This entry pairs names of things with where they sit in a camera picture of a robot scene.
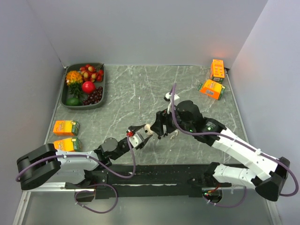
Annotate orange juice box left lower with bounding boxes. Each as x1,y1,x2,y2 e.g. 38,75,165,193
53,137,82,152

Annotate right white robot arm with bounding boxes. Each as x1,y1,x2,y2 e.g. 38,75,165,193
150,100,290,202

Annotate orange juice box tilted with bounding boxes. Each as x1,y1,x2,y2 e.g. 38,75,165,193
198,79,226,100

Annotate orange juice box far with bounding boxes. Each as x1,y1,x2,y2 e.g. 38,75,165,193
210,59,225,83

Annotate red lychee bunch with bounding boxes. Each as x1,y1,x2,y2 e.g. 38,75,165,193
79,64,104,83

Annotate orange juice box left upper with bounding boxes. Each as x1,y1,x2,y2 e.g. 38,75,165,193
53,120,80,136

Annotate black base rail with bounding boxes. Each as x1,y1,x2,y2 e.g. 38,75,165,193
65,164,231,199

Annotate dark grape bunch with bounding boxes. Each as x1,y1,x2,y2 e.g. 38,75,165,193
82,87,103,105

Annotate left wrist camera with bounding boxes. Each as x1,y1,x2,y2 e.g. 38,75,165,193
127,132,143,148

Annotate orange pineapple toy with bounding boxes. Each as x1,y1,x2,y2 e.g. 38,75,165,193
65,70,83,98

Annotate grey fruit tray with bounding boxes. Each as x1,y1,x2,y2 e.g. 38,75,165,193
60,63,105,110

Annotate red apple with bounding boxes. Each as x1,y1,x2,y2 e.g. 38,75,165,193
82,81,96,94

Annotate green avocado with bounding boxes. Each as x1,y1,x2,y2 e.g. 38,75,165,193
65,97,82,106

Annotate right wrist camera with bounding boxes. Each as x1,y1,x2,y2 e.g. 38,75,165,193
164,92,180,105

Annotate beige earbud charging case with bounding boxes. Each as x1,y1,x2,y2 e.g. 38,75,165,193
143,124,154,136

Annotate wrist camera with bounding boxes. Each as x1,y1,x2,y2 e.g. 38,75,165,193
164,92,180,105
127,132,143,148

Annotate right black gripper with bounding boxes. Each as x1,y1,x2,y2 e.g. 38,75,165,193
150,104,194,136

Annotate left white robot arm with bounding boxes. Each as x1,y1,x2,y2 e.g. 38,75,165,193
15,124,154,191

